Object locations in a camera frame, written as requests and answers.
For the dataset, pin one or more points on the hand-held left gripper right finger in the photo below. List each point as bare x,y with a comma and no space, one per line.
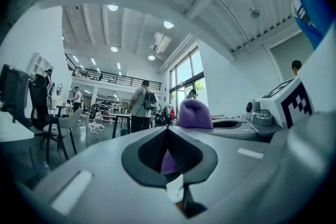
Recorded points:
236,170

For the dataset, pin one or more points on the white chair with black legs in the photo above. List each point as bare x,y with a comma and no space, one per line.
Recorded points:
63,123

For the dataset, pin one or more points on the tall glass window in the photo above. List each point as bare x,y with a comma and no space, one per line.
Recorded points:
187,78

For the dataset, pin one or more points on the black balcony railing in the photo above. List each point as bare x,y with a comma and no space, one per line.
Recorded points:
118,77

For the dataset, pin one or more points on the round ceiling light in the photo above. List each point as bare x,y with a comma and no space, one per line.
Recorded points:
114,49
113,7
168,24
151,57

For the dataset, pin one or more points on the purple cloth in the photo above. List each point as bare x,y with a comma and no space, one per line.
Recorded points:
194,112

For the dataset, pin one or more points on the round ceiling sensor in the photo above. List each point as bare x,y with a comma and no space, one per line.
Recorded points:
255,13

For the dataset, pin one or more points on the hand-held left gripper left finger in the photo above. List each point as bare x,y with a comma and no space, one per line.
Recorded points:
105,178

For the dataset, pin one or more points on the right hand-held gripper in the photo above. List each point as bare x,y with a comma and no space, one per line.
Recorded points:
275,105

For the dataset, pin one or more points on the person's blue shirt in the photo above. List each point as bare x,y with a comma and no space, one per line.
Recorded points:
312,13

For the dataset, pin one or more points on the white ceiling air conditioner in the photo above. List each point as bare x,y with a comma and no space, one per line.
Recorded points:
160,43

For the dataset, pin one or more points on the white wall shelf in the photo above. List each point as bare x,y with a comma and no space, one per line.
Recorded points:
39,64

